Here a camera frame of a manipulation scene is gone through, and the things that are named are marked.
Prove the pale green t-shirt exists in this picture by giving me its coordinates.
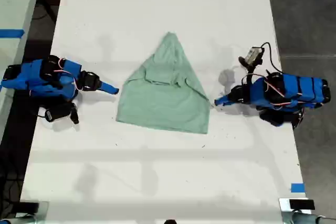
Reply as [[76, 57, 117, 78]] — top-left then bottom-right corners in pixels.
[[115, 31, 211, 135]]

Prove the long blue tape strip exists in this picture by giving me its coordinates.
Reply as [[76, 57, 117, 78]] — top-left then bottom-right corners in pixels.
[[0, 28, 25, 39]]

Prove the white side table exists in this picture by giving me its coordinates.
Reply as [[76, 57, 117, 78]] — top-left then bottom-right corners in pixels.
[[0, 0, 44, 141]]

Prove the short blue tape piece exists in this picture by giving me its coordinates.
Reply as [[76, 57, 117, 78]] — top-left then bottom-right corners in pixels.
[[290, 183, 306, 194]]

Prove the small black box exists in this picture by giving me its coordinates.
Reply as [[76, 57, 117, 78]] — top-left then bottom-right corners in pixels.
[[289, 199, 316, 210], [18, 201, 40, 215]]

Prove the metal clamp with pole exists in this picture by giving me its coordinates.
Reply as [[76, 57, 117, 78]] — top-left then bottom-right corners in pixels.
[[0, 200, 50, 224], [278, 197, 336, 224]]

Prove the grey gripper camera box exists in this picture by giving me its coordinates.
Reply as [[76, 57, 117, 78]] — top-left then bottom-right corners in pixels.
[[237, 46, 264, 83]]

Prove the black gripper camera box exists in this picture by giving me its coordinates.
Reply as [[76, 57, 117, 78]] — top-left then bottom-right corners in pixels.
[[44, 101, 80, 125]]

